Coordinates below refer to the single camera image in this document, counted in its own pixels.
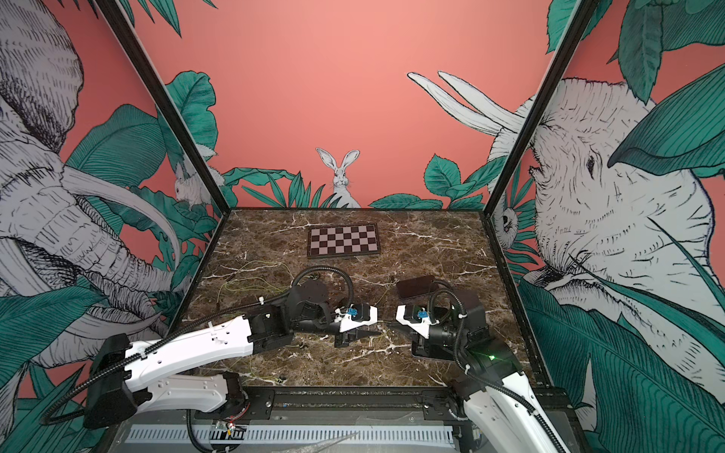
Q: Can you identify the right black corner post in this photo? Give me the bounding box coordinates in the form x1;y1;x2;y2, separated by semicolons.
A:
483;0;600;220

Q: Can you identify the chessboard brown and pink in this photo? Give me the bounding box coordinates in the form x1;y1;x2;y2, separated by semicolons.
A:
307;223;381;259

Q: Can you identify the white slotted cable duct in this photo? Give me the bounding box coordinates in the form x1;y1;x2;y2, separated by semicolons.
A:
123;424;456;447

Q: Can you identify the black front rail frame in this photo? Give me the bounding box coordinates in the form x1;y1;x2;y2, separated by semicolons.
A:
106;386;573;423

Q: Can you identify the left black corner post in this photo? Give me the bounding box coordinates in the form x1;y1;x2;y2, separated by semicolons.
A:
93;0;230;215

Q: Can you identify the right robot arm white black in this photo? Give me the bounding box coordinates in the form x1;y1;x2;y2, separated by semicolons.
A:
396;277;570;452

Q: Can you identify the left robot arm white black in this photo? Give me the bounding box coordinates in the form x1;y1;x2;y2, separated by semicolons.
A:
40;265;379;430

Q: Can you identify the far black smartphone blue edge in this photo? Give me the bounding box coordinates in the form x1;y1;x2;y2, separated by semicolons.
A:
396;276;439;300

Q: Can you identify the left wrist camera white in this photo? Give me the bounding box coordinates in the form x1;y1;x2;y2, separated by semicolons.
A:
333;303;378;332

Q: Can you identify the black corner post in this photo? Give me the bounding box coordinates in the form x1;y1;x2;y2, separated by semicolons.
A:
483;0;600;220
93;0;230;215

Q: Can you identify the green wired earphones cable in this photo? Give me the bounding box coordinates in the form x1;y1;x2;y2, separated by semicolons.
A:
214;259;409;386

